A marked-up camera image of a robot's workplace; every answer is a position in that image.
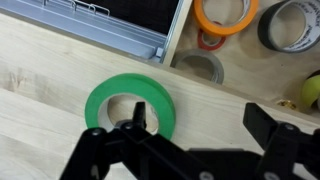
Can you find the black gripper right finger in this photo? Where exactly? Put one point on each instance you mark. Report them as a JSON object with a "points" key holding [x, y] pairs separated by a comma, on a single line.
{"points": [[286, 143]]}

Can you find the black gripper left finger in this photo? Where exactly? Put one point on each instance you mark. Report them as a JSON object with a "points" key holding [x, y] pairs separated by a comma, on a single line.
{"points": [[86, 150]]}

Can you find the green masking tape roll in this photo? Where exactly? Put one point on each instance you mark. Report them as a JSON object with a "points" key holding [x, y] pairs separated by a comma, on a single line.
{"points": [[126, 83]]}

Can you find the open wooden drawer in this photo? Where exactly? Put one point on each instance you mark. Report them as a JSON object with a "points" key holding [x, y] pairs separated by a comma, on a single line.
{"points": [[253, 66]]}

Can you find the black silver printed tape roll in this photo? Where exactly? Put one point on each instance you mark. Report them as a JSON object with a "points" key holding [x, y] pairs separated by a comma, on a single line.
{"points": [[266, 30]]}

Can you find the grey clear tape roll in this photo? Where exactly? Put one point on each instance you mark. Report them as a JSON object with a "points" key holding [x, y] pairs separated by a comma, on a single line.
{"points": [[200, 54]]}

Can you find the orange tape roll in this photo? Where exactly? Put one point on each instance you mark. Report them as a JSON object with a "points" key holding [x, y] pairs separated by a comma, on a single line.
{"points": [[200, 18]]}

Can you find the small gold metal piece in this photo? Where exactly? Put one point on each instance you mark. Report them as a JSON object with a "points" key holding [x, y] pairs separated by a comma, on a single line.
{"points": [[286, 104]]}

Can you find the small yellow green roll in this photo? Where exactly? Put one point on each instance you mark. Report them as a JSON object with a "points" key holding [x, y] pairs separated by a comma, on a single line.
{"points": [[311, 91]]}

